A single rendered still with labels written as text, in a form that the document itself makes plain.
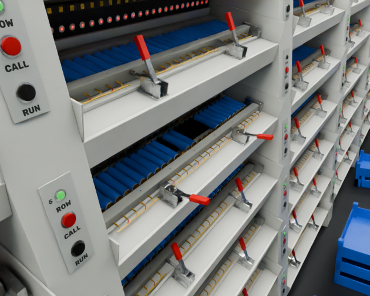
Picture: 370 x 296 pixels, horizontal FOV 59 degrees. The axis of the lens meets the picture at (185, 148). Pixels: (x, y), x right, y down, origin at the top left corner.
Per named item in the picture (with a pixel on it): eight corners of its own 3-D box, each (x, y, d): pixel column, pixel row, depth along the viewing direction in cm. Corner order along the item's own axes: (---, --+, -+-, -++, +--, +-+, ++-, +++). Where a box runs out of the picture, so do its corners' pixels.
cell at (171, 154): (154, 145, 71) (178, 158, 68) (149, 149, 70) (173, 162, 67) (155, 138, 70) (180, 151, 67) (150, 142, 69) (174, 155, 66)
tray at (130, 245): (273, 131, 92) (284, 101, 86) (116, 285, 49) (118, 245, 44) (213, 104, 100) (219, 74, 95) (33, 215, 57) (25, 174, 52)
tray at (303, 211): (328, 185, 166) (339, 164, 158) (283, 265, 124) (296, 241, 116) (290, 167, 175) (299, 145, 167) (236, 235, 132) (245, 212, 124)
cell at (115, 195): (96, 182, 59) (122, 200, 57) (88, 188, 58) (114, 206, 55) (96, 175, 58) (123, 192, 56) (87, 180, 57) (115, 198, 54)
